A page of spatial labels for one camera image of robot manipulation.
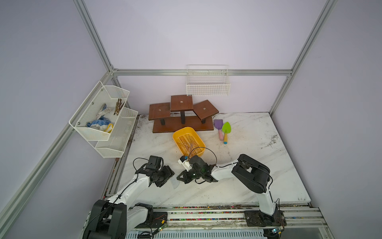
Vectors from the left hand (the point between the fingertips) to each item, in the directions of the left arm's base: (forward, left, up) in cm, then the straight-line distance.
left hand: (171, 177), depth 87 cm
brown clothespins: (+29, +29, +31) cm, 51 cm away
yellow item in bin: (+13, +28, +29) cm, 43 cm away
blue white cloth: (+14, +31, +33) cm, 47 cm away
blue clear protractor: (-3, -3, -2) cm, 4 cm away
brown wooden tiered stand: (+42, -4, +12) cm, 44 cm away
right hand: (0, -5, -2) cm, 5 cm away
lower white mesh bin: (+15, +35, +10) cm, 39 cm away
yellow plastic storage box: (+23, -6, 0) cm, 24 cm away
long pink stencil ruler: (+25, -12, -1) cm, 28 cm away
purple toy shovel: (+43, -33, -1) cm, 55 cm away
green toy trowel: (+38, -38, -1) cm, 54 cm away
